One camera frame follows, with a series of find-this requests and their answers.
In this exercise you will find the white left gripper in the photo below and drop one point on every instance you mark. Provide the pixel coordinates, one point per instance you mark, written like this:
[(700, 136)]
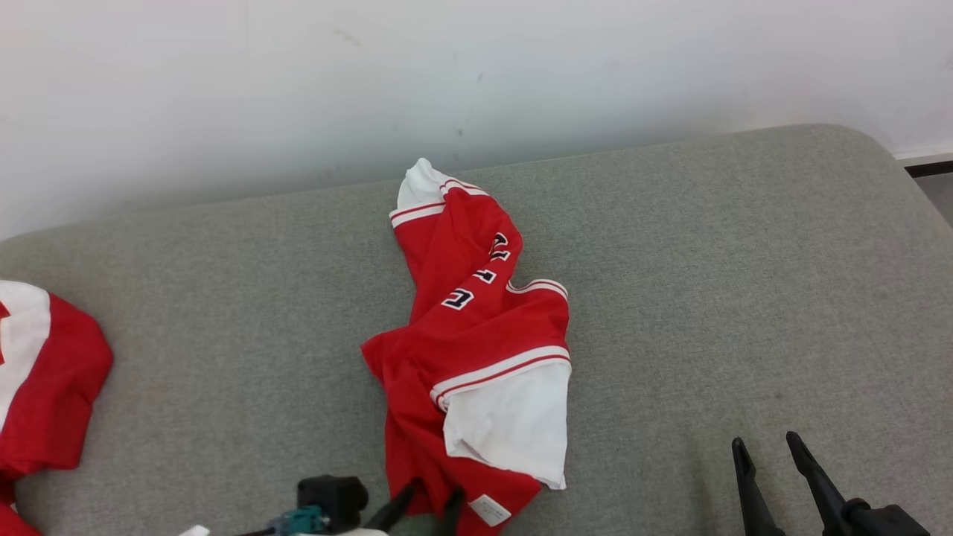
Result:
[(357, 533)]

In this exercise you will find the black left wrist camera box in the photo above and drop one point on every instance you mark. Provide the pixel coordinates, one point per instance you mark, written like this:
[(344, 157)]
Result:
[(331, 499)]

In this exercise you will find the white tape tag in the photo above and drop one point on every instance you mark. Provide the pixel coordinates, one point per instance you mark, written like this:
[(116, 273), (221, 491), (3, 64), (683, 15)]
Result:
[(195, 531)]

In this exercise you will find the red jersey with black lettering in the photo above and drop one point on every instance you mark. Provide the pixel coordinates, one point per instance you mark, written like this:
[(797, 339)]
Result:
[(476, 335)]

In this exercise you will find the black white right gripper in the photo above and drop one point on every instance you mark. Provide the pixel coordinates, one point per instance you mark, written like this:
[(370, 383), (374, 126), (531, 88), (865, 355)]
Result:
[(882, 522)]

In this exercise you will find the black skirting board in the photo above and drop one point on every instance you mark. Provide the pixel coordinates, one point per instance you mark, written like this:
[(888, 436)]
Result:
[(931, 168)]

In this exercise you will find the red garment with wide white stripe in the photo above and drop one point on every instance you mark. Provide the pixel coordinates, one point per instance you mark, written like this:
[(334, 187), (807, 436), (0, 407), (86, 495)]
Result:
[(52, 402)]

